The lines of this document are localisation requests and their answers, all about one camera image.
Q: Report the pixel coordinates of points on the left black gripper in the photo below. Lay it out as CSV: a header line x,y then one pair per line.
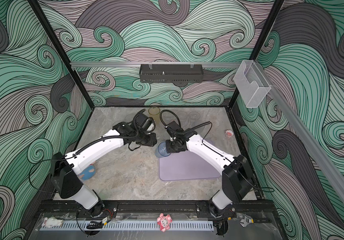
x,y
152,142

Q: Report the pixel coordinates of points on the clear acrylic wall box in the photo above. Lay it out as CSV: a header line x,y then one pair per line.
x,y
252,83

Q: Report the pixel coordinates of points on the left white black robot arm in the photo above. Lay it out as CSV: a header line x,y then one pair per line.
x,y
65,169

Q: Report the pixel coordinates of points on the silver adjustable wrench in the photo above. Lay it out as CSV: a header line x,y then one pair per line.
x,y
245,221

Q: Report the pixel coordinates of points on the white slotted cable duct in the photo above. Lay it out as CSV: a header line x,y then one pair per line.
x,y
136,226

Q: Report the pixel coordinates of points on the black wall-mounted rack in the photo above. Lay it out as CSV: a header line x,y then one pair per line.
x,y
174,73

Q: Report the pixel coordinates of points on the pink flower toy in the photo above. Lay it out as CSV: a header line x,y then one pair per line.
x,y
164,222

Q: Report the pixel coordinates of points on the lilac plastic tray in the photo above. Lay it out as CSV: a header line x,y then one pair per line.
x,y
185,166

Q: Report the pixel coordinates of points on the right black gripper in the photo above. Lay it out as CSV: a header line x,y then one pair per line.
x,y
169,148

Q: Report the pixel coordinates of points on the blue translucent cup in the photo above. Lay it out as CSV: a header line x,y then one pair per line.
x,y
161,151

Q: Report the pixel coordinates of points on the small pink white toy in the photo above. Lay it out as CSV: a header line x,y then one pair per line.
x,y
229,133

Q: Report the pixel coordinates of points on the white plush toy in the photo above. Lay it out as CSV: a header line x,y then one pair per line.
x,y
52,223

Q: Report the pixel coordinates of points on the bear plush toy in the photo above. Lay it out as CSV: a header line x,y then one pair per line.
x,y
87,173

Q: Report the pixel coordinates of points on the yellow translucent cup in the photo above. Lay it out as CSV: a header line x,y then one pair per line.
x,y
154,112

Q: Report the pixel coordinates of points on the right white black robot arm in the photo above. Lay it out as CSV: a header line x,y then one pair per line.
x,y
235,171

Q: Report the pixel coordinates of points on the clear glass cup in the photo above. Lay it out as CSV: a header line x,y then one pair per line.
x,y
194,118

